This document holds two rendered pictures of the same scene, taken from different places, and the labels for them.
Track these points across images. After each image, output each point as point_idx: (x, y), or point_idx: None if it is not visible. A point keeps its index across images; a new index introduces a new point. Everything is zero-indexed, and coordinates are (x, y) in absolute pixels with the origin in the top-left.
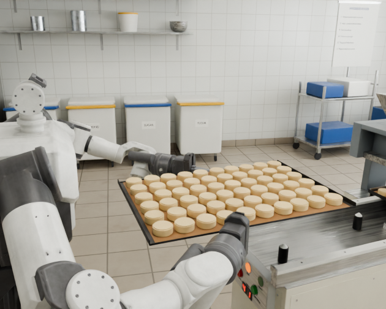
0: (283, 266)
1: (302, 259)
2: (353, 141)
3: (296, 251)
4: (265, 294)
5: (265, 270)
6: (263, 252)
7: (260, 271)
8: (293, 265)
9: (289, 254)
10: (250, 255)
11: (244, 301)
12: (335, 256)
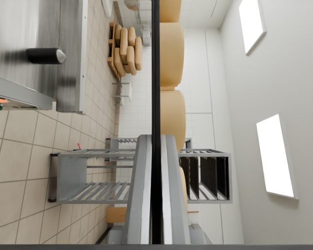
0: (82, 99)
1: (81, 69)
2: None
3: (21, 5)
4: (27, 109)
5: (38, 96)
6: (0, 53)
7: (37, 103)
8: (83, 88)
9: (24, 27)
10: None
11: None
12: (86, 35)
